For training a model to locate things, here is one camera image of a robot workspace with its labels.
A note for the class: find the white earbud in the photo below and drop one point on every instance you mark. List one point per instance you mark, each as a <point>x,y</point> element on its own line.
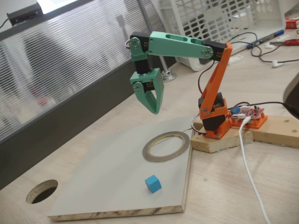
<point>276,63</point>

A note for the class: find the light wooden base block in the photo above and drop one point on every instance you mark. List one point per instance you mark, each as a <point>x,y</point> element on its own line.
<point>222,141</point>

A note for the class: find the dark rounded object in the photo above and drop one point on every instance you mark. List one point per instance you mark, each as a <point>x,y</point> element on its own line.
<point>293,95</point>

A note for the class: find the metal partition post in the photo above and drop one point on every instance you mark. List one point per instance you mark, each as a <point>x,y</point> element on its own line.
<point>168,77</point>

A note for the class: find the black box device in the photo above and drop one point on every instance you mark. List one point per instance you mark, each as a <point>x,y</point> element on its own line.
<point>25,13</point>

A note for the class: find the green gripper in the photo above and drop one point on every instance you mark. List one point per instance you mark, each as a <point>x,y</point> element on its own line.
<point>152,80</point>

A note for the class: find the blue cube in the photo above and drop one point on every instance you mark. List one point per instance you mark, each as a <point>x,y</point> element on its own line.
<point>153,184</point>

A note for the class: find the small red box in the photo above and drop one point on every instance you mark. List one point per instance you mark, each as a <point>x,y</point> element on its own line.
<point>292,23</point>

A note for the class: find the red controller circuit board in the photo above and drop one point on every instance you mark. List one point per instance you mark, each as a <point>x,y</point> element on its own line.
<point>250,113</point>

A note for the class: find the ribbed glass desk partition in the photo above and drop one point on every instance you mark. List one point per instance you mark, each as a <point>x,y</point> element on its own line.
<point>70,58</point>

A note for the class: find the black marker with blue cap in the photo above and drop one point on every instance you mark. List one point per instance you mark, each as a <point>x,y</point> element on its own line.
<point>268,38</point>

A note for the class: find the long wooden plank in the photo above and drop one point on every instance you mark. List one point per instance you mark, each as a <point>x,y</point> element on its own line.
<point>280,130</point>

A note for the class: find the grey laminated chipboard panel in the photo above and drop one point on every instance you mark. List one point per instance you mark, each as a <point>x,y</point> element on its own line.
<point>105,175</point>

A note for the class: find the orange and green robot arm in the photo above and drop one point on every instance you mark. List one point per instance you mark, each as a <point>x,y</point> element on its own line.
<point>172,45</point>

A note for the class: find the white plastic lattice basket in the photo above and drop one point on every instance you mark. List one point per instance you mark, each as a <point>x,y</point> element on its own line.
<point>257,14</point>

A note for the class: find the white plastic piece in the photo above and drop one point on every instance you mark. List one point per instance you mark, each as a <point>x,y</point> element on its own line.
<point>233,59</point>

